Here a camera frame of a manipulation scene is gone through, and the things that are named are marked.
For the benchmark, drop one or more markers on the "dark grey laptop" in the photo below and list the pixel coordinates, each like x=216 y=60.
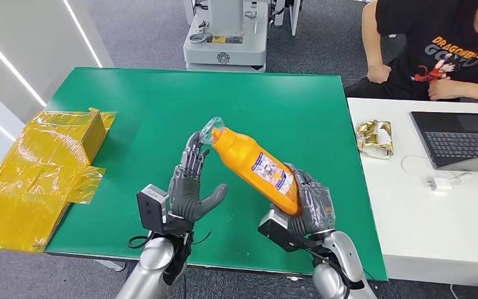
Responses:
x=461 y=140

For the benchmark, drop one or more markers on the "person's left hand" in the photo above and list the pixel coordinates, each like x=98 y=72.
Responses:
x=443 y=89

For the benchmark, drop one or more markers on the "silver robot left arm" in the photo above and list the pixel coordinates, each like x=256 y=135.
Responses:
x=152 y=268

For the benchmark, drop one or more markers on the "grey wheeled robot machine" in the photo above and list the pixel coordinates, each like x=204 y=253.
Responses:
x=226 y=45

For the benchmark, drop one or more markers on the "orange plastic bottle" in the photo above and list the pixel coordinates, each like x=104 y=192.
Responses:
x=243 y=161

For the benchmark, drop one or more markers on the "yellow taped cardboard box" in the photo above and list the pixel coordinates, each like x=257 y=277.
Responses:
x=33 y=177

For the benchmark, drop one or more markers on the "white power adapter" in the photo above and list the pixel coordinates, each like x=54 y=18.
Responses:
x=440 y=184

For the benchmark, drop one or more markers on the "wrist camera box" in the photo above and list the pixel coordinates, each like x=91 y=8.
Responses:
x=276 y=231
x=150 y=206

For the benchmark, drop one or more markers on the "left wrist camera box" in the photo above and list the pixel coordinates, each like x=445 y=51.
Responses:
x=150 y=206

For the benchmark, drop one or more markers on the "white metal frame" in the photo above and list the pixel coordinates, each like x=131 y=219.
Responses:
x=295 y=16

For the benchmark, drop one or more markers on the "gold foil wrapper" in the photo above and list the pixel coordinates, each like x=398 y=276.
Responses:
x=373 y=138

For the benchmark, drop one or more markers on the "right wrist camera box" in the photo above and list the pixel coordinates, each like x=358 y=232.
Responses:
x=276 y=231

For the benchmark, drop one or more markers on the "person's right hand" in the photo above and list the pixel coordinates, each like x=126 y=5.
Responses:
x=378 y=74

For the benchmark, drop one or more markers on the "person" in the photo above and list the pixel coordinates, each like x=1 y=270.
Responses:
x=428 y=24

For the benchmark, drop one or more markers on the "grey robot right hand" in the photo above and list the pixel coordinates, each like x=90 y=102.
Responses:
x=315 y=206

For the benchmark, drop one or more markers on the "white desk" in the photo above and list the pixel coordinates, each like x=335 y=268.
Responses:
x=420 y=223

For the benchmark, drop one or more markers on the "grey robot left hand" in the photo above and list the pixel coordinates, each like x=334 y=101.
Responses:
x=185 y=194

